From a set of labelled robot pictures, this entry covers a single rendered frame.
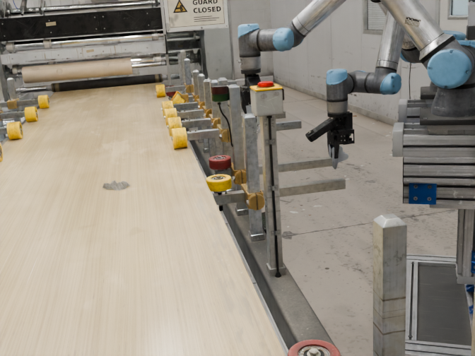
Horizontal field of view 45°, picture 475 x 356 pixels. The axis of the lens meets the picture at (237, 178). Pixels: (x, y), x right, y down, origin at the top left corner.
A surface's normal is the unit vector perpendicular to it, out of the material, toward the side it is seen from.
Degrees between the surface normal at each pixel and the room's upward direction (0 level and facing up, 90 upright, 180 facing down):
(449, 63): 96
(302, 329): 0
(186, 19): 90
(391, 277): 90
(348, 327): 0
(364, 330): 0
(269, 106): 90
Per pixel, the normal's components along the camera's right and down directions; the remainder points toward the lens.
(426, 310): -0.07, -0.96
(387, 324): 0.18, 0.27
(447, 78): -0.38, 0.39
